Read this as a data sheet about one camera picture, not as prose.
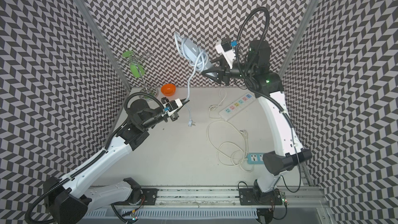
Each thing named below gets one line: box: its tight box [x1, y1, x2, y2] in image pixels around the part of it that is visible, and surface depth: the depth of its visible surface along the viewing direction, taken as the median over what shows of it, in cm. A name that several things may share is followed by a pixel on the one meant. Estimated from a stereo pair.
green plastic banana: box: [122, 50, 145, 78], surface depth 107 cm
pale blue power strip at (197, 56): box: [181, 37, 216, 78], surface depth 50 cm
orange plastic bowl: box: [160, 83, 177, 97], surface depth 118 cm
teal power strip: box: [247, 152, 265, 165], surface depth 84 cm
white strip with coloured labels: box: [218, 92, 257, 122], surface depth 107 cm
